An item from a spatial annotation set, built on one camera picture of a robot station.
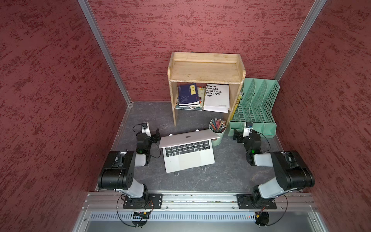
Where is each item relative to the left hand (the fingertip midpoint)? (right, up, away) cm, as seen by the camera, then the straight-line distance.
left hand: (151, 131), depth 94 cm
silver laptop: (+24, -11, -9) cm, 28 cm away
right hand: (+60, +1, 0) cm, 60 cm away
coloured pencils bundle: (+43, +4, -3) cm, 44 cm away
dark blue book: (+25, +24, -2) cm, 34 cm away
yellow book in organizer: (+58, +16, +3) cm, 60 cm away
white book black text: (+43, +22, -4) cm, 49 cm away
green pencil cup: (+44, -6, -2) cm, 44 cm away
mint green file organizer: (+78, +19, +17) cm, 82 cm away
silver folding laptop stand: (+18, -24, -11) cm, 32 cm away
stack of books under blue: (+29, +16, -6) cm, 34 cm away
